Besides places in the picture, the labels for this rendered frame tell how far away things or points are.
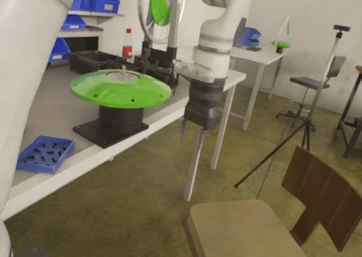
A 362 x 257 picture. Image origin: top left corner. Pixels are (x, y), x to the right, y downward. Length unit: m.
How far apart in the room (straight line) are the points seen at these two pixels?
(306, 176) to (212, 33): 0.73
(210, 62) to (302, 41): 4.74
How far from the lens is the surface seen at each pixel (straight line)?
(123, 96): 0.68
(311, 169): 1.04
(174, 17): 1.48
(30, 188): 0.63
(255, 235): 1.00
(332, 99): 5.34
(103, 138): 0.77
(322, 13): 5.21
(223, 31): 0.50
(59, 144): 0.76
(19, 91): 0.24
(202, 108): 0.54
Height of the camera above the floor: 1.31
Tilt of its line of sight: 23 degrees down
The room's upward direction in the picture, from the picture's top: 9 degrees clockwise
